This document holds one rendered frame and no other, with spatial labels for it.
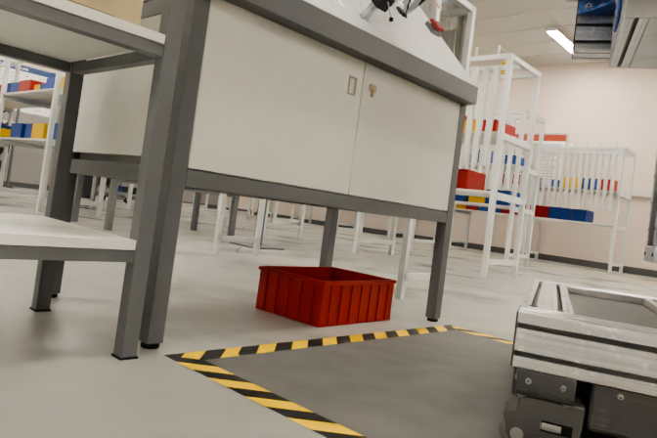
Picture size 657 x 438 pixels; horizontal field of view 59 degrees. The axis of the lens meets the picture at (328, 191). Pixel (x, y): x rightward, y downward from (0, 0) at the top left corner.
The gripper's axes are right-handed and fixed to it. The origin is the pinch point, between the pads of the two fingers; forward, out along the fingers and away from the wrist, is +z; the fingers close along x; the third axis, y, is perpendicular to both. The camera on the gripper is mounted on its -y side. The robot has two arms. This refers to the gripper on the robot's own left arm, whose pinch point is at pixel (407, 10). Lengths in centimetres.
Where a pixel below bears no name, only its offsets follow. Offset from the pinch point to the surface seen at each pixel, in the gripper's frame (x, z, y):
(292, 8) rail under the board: 10, -12, -61
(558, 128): -122, 365, 762
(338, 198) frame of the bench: -22, 31, -61
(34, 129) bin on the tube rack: 328, 365, 120
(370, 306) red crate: -47, 68, -54
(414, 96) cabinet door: -19.0, 16.3, -15.7
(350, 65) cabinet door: -3.2, 4.7, -41.4
